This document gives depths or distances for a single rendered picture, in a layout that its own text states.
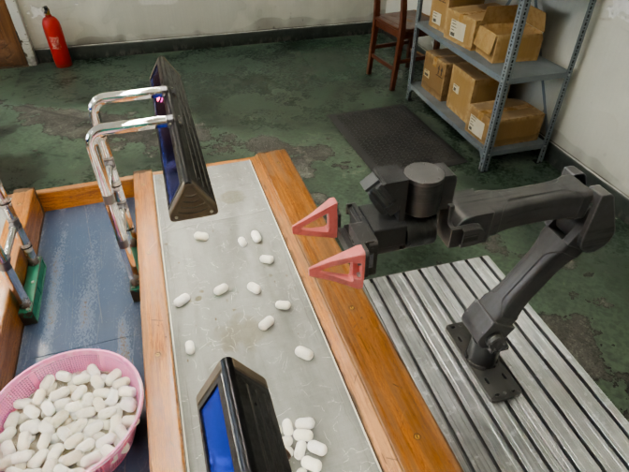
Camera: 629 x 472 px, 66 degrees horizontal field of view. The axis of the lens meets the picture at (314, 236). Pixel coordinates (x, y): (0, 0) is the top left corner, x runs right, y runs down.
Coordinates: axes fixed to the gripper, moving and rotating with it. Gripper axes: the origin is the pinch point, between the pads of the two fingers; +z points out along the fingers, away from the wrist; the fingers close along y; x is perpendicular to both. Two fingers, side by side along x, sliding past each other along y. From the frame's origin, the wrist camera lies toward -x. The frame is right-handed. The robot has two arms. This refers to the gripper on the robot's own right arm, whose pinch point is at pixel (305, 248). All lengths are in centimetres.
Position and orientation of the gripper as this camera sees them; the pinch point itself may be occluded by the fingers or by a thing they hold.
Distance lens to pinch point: 71.1
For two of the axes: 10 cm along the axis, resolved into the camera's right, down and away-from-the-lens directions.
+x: 0.1, 7.7, 6.3
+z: -9.6, 1.8, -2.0
